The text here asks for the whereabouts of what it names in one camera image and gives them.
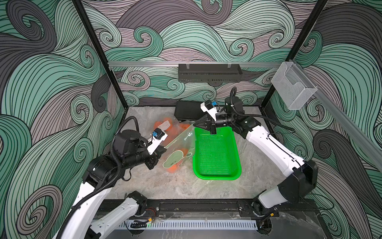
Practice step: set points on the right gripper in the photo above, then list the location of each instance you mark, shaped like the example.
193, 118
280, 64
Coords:
206, 121

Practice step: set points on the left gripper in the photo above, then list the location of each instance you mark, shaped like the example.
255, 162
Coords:
151, 158

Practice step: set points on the green printed zip-top bag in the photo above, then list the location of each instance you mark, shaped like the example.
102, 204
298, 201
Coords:
179, 149

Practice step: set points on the green plastic basket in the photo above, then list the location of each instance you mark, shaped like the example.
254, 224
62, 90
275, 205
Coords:
216, 156

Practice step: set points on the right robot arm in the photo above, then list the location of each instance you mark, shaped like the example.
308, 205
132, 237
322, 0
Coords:
301, 175

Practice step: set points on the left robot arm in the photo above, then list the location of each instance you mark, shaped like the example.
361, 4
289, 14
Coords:
127, 150

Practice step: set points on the clear bag of oranges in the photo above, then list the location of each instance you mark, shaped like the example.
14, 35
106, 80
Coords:
172, 127

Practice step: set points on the black flat box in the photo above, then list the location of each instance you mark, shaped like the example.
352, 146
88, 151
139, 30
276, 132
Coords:
188, 110

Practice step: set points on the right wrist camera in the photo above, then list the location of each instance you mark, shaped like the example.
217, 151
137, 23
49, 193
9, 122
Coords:
210, 108

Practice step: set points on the black wall shelf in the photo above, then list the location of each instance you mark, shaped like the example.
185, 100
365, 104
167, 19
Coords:
209, 73

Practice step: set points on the white slotted cable duct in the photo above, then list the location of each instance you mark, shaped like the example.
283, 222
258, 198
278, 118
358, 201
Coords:
202, 225

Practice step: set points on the clear acrylic wall holder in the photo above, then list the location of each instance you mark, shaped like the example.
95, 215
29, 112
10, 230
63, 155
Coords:
293, 85

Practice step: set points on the aluminium wall rail back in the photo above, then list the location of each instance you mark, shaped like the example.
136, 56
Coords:
114, 64

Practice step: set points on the aluminium wall rail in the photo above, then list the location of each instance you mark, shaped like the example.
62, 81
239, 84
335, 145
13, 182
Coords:
114, 64
331, 97

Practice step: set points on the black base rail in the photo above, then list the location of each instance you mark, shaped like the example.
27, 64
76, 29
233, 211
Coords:
165, 208

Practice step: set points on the aluminium wall rail right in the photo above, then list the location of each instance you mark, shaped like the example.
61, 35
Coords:
331, 97

